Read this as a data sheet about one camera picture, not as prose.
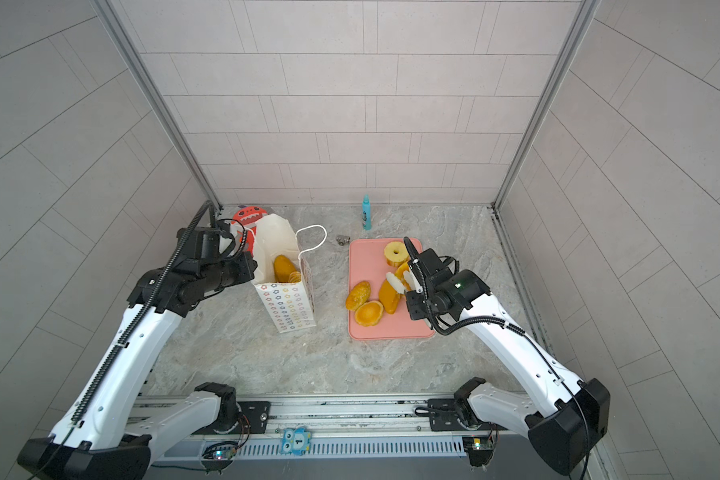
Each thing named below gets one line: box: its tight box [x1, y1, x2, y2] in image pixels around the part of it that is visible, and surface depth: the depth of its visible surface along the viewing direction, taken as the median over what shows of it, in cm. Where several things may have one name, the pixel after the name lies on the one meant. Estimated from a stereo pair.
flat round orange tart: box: [354, 300, 384, 327], surface depth 86 cm
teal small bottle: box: [362, 194, 372, 231], surface depth 107 cm
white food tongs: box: [386, 270, 423, 295], surface depth 81 cm
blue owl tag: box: [280, 426, 311, 456], surface depth 68 cm
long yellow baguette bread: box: [274, 254, 296, 283], surface depth 92 cm
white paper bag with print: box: [252, 214, 317, 334], surface depth 79 cm
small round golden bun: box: [345, 280, 371, 311], surface depth 89 cm
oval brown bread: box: [379, 279, 401, 314], surface depth 87 cm
